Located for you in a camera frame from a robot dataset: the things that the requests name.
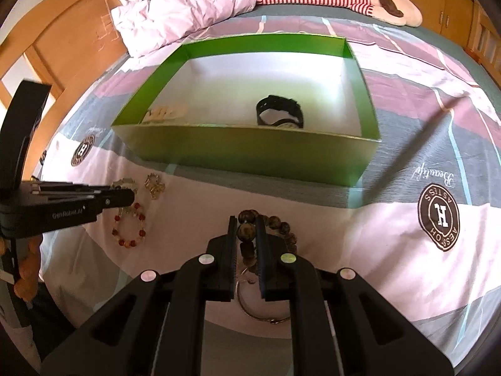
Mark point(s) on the person's left hand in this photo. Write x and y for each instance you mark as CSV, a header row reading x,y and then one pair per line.
x,y
26,268

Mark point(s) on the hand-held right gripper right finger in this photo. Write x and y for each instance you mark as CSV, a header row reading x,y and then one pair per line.
x,y
260,244

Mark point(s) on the printed bed sheet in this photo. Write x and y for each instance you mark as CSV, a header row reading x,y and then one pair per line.
x,y
391,243

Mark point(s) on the pink pillow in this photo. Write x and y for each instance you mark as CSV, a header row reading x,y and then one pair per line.
x,y
184,4

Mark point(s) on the green cardboard box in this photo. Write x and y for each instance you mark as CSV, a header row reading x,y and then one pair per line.
x,y
254,152

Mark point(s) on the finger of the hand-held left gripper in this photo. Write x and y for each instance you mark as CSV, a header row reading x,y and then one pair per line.
x,y
117,199

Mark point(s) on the wooden wardrobe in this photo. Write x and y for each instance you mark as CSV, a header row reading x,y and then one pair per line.
x,y
450,4

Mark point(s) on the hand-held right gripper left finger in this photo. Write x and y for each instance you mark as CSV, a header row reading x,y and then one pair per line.
x,y
231,244

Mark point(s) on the black watch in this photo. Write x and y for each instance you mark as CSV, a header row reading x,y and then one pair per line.
x,y
274,103

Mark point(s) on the wooden headboard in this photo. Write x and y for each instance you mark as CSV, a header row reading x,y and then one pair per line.
x,y
58,47

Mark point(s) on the wooden bed rail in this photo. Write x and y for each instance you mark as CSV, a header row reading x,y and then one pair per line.
x,y
485,39

